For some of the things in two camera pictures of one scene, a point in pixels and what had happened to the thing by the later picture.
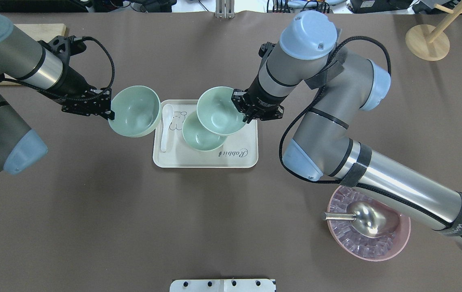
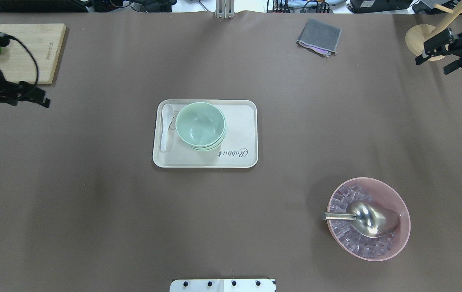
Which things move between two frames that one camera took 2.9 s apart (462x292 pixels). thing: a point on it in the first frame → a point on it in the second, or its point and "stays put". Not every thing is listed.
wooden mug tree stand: x=428 y=42 stays put
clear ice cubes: x=362 y=244 stays put
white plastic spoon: x=168 y=110 stays put
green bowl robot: x=217 y=113 → x=202 y=132
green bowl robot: x=137 y=108 → x=201 y=126
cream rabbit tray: x=240 y=150 stays put
